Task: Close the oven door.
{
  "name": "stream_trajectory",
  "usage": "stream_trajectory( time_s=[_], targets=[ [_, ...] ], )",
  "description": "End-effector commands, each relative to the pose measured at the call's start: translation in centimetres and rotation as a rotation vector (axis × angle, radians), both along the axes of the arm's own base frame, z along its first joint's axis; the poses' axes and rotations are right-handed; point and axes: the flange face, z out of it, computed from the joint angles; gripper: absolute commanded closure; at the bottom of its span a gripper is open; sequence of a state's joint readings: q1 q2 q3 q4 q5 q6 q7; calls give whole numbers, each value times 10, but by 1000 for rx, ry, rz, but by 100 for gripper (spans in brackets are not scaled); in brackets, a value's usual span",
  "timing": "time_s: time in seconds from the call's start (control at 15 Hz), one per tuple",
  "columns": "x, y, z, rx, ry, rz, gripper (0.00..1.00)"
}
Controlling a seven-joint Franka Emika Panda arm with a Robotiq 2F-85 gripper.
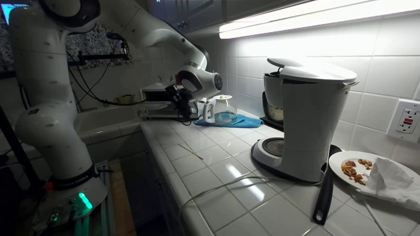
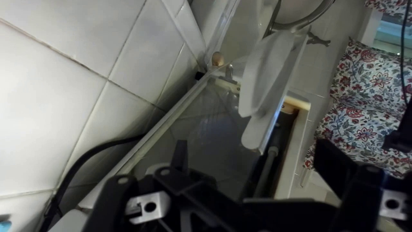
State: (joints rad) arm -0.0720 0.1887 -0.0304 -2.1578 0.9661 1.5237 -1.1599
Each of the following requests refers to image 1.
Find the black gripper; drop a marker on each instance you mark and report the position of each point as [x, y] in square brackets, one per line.
[179, 94]

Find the robot base green light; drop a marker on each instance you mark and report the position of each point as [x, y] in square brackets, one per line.
[83, 205]

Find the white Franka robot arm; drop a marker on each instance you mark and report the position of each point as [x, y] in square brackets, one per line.
[40, 66]

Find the white toaster oven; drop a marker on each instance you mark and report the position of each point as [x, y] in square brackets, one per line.
[153, 92]

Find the thin stick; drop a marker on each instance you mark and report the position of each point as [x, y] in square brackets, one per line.
[191, 151]

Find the blue cloth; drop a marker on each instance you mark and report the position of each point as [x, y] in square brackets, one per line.
[245, 122]

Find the yellow sponge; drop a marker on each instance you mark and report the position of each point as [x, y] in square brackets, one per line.
[125, 100]

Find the white sink basin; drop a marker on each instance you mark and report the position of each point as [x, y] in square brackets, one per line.
[106, 120]

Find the floral patterned curtain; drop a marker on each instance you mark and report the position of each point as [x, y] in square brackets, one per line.
[92, 44]

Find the white drip coffee maker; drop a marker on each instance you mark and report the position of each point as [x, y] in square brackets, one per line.
[313, 122]

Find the under cabinet light strip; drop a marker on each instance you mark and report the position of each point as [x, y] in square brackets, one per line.
[316, 18]

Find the white plate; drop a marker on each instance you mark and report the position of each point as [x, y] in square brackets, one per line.
[339, 164]

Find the black stand pole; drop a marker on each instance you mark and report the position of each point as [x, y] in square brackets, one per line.
[18, 153]

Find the brown food pieces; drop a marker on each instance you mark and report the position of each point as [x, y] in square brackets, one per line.
[354, 171]

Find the white crumpled napkin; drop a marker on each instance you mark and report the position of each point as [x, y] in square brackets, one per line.
[392, 181]

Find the wall kitchen cabinet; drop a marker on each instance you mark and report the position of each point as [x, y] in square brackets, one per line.
[205, 14]

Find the white wall power outlet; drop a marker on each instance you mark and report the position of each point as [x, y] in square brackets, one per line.
[406, 121]

